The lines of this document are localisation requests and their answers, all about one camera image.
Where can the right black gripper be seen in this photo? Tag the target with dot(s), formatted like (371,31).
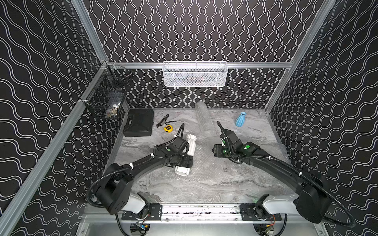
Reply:
(216,150)

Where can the yellow tape measure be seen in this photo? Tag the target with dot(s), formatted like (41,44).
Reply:
(168,128)

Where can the black utility knife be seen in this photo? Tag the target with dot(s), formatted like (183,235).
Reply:
(164,119)

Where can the blue ribbed vase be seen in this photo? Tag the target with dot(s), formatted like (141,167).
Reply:
(239,122)

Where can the black plastic tool case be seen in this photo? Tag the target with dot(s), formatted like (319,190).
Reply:
(139,123)

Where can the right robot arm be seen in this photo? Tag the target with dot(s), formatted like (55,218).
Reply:
(312,197)

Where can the white wire mesh basket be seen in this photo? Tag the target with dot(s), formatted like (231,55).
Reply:
(195,74)

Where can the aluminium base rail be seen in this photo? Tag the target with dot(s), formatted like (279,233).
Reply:
(198,213)

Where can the black wire basket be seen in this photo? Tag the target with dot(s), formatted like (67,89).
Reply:
(115,78)

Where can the white roll in black basket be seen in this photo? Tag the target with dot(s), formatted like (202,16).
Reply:
(115,99)

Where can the bubble white cylinder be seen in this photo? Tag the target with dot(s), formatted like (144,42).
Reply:
(184,169)

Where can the clear bubble wrap sheet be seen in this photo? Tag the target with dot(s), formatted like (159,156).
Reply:
(218,180)
(278,151)

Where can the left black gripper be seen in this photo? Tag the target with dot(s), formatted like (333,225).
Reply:
(187,161)

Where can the clear bubble wrap roll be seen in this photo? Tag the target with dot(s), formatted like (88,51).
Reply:
(204,120)

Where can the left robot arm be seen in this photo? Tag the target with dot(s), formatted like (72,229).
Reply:
(112,191)

